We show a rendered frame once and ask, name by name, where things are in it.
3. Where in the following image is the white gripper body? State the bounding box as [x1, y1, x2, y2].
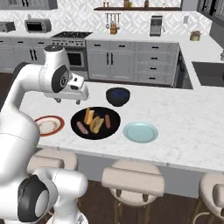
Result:
[43, 83, 90, 102]

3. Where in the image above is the orange hot dog bun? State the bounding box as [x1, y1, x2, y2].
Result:
[83, 107, 95, 126]

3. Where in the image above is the pink sausage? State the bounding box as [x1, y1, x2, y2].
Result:
[76, 121, 89, 136]

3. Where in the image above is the red-rimmed white plate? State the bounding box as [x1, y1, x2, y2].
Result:
[34, 115, 66, 137]

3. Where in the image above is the yellow-brown hot dog bun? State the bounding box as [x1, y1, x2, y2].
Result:
[89, 115, 105, 135]

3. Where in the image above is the reddish-brown sausage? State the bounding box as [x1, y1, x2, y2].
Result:
[104, 114, 112, 130]

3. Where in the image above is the dark blue bowl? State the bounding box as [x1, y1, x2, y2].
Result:
[105, 87, 131, 108]

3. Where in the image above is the large black bowl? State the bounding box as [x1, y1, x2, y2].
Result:
[70, 106, 122, 141]

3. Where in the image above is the light blue plate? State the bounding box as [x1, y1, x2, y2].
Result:
[122, 121, 159, 144]

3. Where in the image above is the steel range with oven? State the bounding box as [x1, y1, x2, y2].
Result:
[50, 31, 94, 81]

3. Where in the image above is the beige bar stool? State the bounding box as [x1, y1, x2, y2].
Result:
[190, 171, 224, 224]
[101, 158, 166, 224]
[26, 147, 80, 208]

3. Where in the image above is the grey base cupboard run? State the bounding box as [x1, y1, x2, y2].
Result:
[86, 39, 194, 90]
[0, 37, 53, 74]

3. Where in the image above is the silver toaster oven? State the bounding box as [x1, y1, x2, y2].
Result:
[24, 17, 53, 34]

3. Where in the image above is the silver toaster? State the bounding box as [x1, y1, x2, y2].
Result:
[0, 21, 17, 33]

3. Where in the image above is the silver coffee machine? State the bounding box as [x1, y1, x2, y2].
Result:
[149, 15, 165, 38]

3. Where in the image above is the potted plant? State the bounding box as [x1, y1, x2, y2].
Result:
[189, 30, 202, 42]

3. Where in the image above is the dark sink basin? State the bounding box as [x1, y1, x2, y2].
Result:
[191, 60, 224, 88]

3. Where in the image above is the rail with hanging utensils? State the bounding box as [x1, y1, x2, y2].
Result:
[104, 11, 123, 36]

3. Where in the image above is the grey wall cupboard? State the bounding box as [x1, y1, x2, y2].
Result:
[0, 0, 59, 11]

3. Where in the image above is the wooden wall shelf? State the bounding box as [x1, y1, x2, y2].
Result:
[94, 6, 183, 12]

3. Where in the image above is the dark wall cupboard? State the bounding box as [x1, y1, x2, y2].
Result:
[196, 0, 224, 22]

